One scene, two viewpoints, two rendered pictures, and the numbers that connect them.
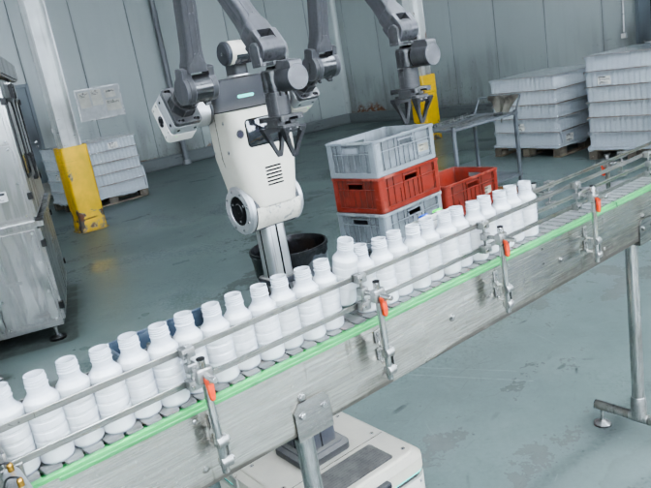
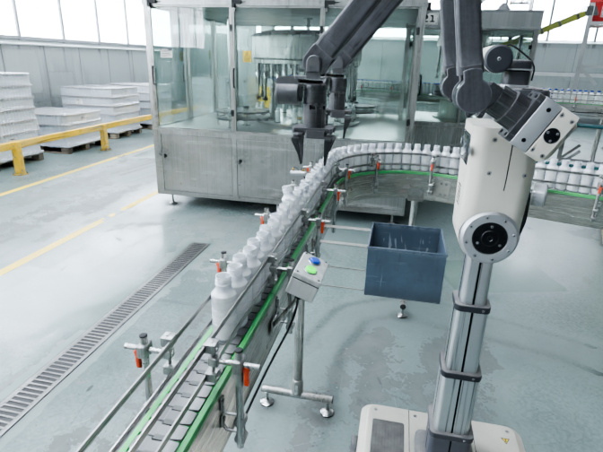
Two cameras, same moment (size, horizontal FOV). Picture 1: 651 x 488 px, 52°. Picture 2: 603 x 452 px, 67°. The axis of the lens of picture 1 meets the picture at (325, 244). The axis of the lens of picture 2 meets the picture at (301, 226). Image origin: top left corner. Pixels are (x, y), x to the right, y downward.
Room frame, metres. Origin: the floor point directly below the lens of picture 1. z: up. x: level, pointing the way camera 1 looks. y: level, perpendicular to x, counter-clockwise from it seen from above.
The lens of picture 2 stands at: (2.76, -1.13, 1.65)
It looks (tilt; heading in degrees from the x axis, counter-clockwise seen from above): 20 degrees down; 138
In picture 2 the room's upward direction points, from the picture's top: 2 degrees clockwise
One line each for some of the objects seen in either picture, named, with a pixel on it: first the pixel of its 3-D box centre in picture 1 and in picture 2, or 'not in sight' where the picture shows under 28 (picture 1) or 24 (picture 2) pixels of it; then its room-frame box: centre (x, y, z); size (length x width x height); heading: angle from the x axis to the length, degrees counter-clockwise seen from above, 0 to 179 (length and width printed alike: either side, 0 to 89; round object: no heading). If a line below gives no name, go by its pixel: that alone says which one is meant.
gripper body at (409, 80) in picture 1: (409, 80); (314, 119); (1.89, -0.31, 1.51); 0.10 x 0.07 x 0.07; 36
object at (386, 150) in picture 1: (382, 150); not in sight; (4.23, -0.45, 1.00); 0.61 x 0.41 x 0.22; 134
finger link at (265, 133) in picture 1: (280, 137); (340, 125); (1.63, 0.06, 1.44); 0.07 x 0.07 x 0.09; 37
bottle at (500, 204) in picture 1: (501, 219); (240, 283); (1.85, -0.51, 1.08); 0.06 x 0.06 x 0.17
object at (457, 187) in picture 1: (450, 191); not in sight; (4.73, -0.96, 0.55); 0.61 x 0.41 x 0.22; 129
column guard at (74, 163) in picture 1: (80, 188); not in sight; (8.70, 3.01, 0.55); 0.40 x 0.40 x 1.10; 36
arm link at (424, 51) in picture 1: (416, 44); (300, 80); (1.86, -0.33, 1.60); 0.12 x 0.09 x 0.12; 37
